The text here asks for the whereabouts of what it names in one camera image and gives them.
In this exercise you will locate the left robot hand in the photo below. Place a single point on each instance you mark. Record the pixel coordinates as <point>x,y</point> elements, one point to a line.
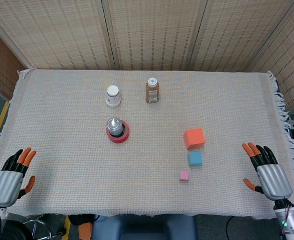
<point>4,185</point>

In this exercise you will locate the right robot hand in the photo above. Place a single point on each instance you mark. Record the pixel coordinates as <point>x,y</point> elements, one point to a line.
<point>274,181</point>

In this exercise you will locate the blue foam block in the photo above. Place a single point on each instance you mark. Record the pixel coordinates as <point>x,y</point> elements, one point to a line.
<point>195,159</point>

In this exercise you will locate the small pink foam block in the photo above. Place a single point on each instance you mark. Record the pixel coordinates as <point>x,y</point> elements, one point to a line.
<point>184,175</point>

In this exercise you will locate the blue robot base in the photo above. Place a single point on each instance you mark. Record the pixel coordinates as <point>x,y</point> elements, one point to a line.
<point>144,228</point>

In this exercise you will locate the large orange foam block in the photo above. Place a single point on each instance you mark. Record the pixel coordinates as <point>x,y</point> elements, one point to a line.
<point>194,138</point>

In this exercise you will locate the beige woven tablecloth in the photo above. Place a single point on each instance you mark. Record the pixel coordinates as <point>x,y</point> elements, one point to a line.
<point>74,162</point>

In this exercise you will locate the orange box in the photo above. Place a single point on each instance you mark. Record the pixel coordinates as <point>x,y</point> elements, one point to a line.
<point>85,231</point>

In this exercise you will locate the silver metal can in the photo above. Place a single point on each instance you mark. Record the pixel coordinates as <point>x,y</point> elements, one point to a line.
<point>114,127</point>

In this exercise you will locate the red tape roll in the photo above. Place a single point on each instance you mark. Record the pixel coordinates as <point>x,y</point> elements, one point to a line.
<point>123,137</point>

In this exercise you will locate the white paper cup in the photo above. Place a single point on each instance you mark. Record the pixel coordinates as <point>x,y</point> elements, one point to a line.
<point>113,96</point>

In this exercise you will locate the brown juice bottle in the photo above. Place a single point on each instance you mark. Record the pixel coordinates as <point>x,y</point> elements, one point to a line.
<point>152,93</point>

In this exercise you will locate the bamboo folding screen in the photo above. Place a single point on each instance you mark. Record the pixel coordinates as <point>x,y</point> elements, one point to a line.
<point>161,37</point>

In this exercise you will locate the chrome stool frame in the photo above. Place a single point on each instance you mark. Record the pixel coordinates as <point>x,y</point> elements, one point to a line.
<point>38,226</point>

